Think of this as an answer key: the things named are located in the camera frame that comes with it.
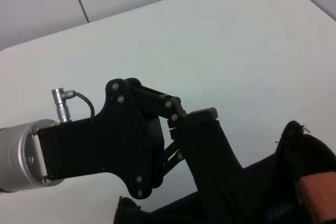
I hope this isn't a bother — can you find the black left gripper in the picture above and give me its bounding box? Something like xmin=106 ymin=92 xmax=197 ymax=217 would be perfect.
xmin=38 ymin=78 xmax=219 ymax=199

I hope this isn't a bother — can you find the black bag with orange handles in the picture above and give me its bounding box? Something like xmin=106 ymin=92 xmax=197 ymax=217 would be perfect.
xmin=112 ymin=120 xmax=336 ymax=224

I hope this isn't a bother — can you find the left gripper cable with connector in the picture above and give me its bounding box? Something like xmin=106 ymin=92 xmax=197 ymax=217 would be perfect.
xmin=51 ymin=87 xmax=96 ymax=124

